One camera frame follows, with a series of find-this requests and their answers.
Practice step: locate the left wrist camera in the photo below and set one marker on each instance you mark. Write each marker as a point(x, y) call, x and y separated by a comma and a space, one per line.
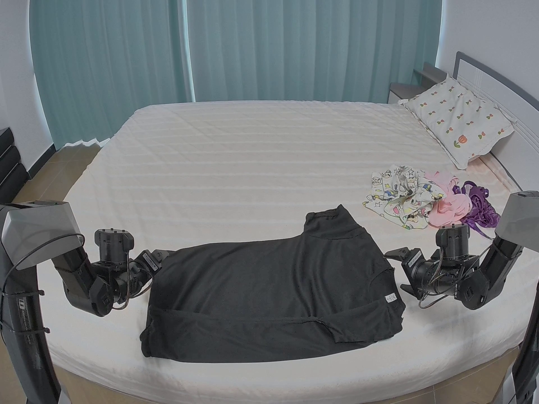
point(113, 244)

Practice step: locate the purple garment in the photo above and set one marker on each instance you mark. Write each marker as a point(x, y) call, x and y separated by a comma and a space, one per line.
point(484, 211)

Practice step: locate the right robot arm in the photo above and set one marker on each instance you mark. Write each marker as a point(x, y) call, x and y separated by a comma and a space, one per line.
point(501, 263)

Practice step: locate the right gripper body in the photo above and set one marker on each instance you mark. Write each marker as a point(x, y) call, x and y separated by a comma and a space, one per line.
point(425, 276)

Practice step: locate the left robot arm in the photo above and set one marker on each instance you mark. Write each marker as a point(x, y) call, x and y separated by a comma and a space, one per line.
point(80, 276)

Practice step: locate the white printed garment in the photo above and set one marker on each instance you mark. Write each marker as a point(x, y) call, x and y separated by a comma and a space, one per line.
point(396, 200)

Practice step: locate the grey bedside table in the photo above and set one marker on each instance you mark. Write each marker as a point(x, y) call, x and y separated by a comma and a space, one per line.
point(410, 91)

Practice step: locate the blue-green curtain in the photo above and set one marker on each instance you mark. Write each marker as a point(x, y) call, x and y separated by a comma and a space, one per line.
point(303, 36)
point(109, 57)

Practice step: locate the pink garment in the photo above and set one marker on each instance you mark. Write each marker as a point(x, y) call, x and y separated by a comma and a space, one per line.
point(450, 206)

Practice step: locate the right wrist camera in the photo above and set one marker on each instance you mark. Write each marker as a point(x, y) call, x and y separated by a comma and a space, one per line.
point(452, 242)

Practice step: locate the black chest of drawers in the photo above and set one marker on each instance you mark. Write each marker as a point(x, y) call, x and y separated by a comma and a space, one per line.
point(8, 162)

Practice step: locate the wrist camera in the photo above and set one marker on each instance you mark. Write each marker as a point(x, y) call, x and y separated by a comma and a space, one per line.
point(452, 242)
point(113, 244)

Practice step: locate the black T-shirt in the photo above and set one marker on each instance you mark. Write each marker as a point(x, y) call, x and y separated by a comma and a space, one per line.
point(269, 293)

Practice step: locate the bed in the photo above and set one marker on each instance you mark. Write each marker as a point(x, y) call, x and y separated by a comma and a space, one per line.
point(252, 154)

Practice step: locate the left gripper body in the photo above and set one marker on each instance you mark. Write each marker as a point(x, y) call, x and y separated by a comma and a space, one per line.
point(145, 272)

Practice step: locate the white printed pillow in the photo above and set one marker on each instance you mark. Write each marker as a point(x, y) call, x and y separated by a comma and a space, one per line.
point(459, 120)

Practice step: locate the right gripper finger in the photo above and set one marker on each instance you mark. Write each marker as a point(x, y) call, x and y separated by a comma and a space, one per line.
point(412, 291)
point(401, 255)

